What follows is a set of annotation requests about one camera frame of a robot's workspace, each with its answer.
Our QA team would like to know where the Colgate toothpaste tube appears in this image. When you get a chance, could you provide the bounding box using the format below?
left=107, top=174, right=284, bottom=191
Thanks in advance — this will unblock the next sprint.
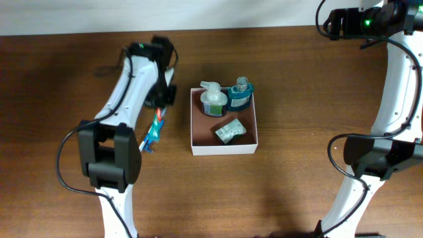
left=147, top=108, right=166, bottom=142

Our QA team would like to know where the teal mouthwash bottle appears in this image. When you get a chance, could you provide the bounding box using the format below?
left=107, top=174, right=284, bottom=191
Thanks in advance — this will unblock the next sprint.
left=227, top=77, right=254, bottom=111

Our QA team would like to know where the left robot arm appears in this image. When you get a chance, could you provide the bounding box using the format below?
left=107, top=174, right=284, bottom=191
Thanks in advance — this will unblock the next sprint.
left=77, top=36, right=177, bottom=237

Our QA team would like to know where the white cardboard box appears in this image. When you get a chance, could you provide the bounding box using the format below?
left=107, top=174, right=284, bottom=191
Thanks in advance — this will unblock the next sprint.
left=190, top=88, right=258, bottom=155

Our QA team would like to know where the left black cable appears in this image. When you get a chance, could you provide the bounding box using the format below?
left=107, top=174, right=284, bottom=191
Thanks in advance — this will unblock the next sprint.
left=55, top=48, right=180, bottom=238

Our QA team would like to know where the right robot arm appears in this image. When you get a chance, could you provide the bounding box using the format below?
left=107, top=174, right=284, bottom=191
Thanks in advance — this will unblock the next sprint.
left=313, top=0, right=422, bottom=237

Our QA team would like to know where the clear hand soap pump bottle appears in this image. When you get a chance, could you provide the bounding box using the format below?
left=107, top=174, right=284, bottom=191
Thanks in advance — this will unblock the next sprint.
left=200, top=81, right=228, bottom=117

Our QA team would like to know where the black cable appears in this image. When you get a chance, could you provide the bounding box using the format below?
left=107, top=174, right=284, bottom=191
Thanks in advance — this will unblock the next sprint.
left=55, top=48, right=180, bottom=238
left=315, top=0, right=423, bottom=238

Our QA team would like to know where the right black cable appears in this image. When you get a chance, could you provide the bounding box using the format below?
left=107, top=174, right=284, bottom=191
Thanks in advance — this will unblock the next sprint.
left=315, top=0, right=423, bottom=238

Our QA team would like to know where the green white floss packet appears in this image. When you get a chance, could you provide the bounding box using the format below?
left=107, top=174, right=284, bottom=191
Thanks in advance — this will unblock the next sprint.
left=215, top=119, right=247, bottom=145

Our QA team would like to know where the blue white toothbrush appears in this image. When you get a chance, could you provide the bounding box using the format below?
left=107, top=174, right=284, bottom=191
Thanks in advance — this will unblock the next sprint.
left=139, top=134, right=153, bottom=153

